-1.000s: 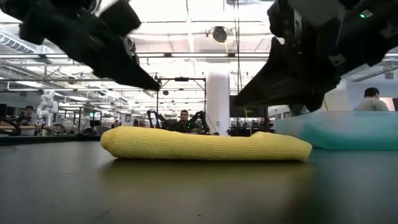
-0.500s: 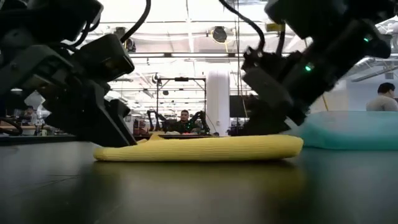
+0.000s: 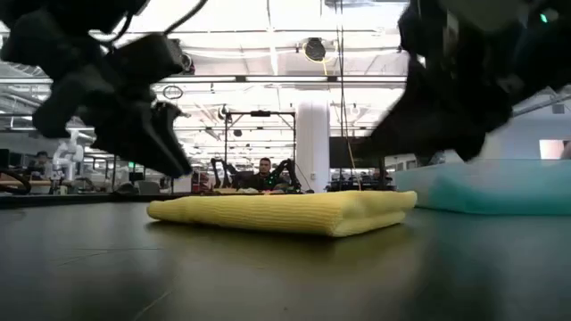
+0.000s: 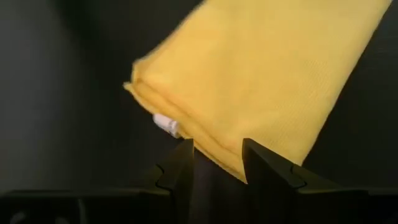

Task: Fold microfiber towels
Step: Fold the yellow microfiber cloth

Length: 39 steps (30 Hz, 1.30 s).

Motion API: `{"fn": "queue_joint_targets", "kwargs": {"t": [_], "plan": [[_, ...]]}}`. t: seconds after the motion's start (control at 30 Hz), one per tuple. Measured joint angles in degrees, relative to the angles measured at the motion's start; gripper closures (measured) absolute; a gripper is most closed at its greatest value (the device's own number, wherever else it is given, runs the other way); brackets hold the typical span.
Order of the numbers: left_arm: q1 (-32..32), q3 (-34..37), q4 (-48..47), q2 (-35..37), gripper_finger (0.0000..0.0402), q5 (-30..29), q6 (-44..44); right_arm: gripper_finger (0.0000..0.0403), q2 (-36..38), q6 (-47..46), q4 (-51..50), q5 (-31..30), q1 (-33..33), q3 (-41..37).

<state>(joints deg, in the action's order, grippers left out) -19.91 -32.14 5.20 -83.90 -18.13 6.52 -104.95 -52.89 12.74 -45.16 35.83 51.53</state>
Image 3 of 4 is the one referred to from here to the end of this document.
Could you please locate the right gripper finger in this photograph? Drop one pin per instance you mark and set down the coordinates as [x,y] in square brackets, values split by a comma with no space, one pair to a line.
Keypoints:
[432,120]

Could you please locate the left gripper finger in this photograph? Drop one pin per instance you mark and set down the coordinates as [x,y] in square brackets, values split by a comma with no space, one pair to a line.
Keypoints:
[151,142]
[55,111]

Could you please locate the yellow microfiber towel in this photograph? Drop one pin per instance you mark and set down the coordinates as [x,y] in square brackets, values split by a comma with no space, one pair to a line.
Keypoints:
[276,214]

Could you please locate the black background robot arm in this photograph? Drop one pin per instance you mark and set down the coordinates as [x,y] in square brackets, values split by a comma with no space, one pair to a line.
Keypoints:
[287,169]
[220,171]

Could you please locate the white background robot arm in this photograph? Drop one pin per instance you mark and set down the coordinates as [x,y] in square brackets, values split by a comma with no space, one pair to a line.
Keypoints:
[67,156]

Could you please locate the person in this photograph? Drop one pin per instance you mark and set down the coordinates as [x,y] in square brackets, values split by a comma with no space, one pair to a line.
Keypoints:
[264,171]
[41,162]

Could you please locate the teal plastic bin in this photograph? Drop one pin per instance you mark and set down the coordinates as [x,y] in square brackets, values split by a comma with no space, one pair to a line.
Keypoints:
[490,187]

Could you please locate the black monitor screen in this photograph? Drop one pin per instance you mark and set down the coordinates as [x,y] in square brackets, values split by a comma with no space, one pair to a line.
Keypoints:
[341,153]

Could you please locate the white building column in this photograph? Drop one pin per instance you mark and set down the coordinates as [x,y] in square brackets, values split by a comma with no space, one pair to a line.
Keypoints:
[312,142]

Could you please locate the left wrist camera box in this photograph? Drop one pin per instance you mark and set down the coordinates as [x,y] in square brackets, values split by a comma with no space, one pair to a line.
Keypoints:
[145,58]

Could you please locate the black background frame rig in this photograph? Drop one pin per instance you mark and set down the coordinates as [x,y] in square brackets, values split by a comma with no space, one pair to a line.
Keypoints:
[225,134]

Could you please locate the pink wall panel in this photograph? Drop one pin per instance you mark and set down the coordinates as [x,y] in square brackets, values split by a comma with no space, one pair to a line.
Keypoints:
[551,149]

